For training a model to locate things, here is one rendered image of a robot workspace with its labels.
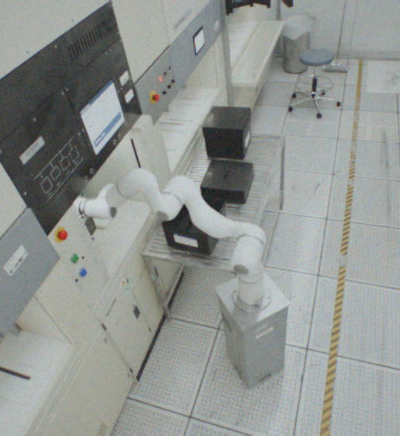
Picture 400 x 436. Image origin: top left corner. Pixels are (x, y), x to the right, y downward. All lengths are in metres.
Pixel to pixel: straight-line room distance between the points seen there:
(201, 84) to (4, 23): 2.29
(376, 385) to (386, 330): 0.38
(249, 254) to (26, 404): 1.11
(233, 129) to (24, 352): 1.77
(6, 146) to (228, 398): 1.88
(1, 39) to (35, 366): 1.30
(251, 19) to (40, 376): 4.06
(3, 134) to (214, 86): 2.34
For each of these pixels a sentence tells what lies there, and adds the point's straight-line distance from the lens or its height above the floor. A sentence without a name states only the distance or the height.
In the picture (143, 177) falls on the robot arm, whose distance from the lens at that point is 1.55.
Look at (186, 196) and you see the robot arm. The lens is 1.57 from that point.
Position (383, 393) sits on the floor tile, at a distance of 2.64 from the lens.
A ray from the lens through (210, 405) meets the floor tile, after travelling 2.53.
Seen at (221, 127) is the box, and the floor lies 1.01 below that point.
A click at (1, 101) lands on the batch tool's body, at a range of 1.37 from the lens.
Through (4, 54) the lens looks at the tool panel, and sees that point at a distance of 1.39.
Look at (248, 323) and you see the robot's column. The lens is 1.87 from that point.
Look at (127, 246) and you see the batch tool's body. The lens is 2.13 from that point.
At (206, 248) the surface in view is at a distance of 2.07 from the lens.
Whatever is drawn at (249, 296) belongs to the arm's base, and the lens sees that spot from 1.85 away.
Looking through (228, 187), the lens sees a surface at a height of 0.86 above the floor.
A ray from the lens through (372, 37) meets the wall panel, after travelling 5.95.
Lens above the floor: 2.39
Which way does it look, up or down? 45 degrees down
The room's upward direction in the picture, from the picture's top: 10 degrees counter-clockwise
